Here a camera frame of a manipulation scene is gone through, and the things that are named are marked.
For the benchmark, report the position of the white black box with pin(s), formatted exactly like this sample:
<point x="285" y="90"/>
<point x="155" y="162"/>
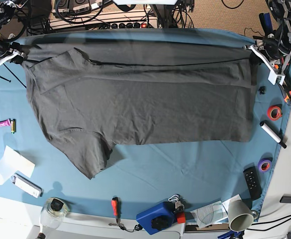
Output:
<point x="26" y="186"/>

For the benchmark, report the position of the power strip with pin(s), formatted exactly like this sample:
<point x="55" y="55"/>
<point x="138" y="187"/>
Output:
<point x="128" y="25"/>

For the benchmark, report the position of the small black clip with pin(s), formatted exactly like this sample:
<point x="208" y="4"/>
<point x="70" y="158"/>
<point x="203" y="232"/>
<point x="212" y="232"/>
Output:
<point x="262" y="90"/>

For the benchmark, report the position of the paper with drawing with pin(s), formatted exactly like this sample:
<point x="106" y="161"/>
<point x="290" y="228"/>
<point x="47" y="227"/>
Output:
<point x="213" y="213"/>

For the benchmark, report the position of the black remote control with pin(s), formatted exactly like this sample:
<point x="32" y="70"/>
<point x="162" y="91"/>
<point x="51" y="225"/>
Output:
<point x="253" y="182"/>

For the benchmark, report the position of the white paper roll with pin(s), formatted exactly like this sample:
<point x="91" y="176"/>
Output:
<point x="12" y="162"/>

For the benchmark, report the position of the red handled screwdriver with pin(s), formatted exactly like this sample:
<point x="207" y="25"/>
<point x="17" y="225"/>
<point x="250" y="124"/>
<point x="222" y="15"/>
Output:
<point x="115" y="207"/>

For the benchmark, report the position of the white marker pen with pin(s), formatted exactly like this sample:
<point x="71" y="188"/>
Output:
<point x="278" y="139"/>

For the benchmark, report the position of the black blue clamp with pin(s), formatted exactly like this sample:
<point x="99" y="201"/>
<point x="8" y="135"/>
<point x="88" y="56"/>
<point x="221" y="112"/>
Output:
<point x="269" y="32"/>

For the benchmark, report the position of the red small block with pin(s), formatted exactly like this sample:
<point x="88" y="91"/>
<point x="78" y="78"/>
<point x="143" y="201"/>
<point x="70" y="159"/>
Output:
<point x="181" y="218"/>

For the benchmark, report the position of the silver carabiner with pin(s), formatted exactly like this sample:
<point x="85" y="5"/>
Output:
<point x="175" y="198"/>

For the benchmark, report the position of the grey green cup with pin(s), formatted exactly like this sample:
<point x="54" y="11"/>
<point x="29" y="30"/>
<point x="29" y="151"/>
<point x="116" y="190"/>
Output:
<point x="240" y="216"/>

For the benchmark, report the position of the red tape roll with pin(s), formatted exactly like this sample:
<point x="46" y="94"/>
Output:
<point x="274" y="113"/>

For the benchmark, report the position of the orange utility knife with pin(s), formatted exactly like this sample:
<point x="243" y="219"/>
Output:
<point x="286" y="91"/>

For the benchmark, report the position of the pink glue tube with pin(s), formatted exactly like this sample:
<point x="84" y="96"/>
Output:
<point x="6" y="122"/>

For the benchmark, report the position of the small padlock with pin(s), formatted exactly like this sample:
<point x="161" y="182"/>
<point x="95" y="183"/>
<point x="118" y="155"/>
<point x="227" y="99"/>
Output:
<point x="179" y="207"/>

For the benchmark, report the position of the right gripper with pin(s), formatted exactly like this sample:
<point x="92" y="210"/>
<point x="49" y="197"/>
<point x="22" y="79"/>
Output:
<point x="9" y="47"/>

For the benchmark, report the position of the dark grey T-shirt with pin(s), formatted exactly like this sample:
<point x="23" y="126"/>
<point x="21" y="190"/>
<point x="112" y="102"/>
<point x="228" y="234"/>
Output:
<point x="88" y="98"/>

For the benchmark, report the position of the clear glass jar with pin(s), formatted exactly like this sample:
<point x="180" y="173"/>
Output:
<point x="53" y="213"/>

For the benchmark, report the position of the blue table cloth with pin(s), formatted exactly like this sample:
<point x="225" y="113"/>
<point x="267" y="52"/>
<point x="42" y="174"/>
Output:
<point x="202" y="172"/>

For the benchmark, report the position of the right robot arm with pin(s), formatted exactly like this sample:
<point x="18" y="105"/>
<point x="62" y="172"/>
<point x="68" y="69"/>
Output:
<point x="15" y="8"/>

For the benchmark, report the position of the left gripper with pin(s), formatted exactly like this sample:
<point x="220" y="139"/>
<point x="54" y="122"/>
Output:
<point x="270" y="48"/>

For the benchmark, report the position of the blue plastic box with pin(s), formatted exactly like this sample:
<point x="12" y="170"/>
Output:
<point x="157" y="218"/>

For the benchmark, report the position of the green yellow battery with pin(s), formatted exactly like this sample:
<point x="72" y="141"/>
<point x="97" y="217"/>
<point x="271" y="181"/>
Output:
<point x="13" y="126"/>

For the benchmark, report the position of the purple tape roll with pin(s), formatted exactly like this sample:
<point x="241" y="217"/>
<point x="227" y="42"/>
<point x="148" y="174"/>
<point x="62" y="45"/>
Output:
<point x="265" y="164"/>

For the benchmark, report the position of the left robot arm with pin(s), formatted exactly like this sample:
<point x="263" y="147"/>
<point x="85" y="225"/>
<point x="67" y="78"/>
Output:
<point x="280" y="13"/>

